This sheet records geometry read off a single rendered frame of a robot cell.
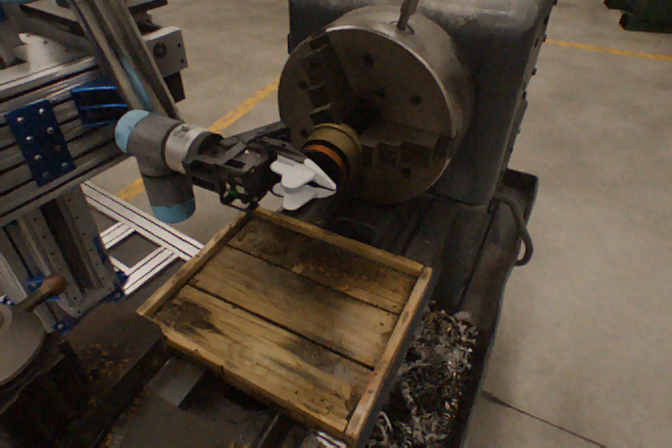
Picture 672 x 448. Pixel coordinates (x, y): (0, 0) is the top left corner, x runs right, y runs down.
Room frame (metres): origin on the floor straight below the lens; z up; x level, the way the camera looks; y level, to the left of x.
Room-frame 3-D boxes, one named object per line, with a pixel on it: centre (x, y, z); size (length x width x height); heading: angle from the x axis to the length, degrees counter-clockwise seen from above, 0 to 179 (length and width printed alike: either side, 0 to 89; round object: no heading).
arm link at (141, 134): (0.63, 0.26, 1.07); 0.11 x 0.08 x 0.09; 62
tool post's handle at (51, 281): (0.27, 0.25, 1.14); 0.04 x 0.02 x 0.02; 152
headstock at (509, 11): (1.08, -0.25, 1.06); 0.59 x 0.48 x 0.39; 152
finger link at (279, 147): (0.54, 0.06, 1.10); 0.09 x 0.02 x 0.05; 62
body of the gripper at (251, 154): (0.55, 0.13, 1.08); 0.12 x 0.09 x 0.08; 62
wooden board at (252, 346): (0.47, 0.05, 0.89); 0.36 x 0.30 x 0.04; 62
